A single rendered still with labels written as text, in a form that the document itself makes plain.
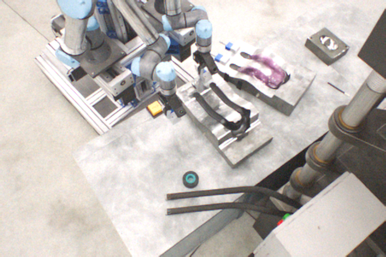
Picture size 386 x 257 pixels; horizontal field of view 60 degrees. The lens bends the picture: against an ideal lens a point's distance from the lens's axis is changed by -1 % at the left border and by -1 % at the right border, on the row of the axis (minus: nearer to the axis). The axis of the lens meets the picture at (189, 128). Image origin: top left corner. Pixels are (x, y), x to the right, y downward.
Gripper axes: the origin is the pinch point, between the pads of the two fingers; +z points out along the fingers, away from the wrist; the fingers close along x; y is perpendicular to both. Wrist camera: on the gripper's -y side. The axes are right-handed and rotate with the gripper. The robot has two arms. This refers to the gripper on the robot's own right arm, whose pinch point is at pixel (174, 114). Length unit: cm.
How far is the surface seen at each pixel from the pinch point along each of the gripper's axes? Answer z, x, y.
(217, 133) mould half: 1.5, -11.8, -20.0
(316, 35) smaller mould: 8, -102, -1
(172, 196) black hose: 11.5, 22.7, -30.4
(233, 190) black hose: 4.5, -0.9, -46.5
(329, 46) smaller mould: 10, -104, -10
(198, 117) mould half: 6.7, -11.4, -5.1
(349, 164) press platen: -34, -29, -71
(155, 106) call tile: 11.3, 1.9, 16.4
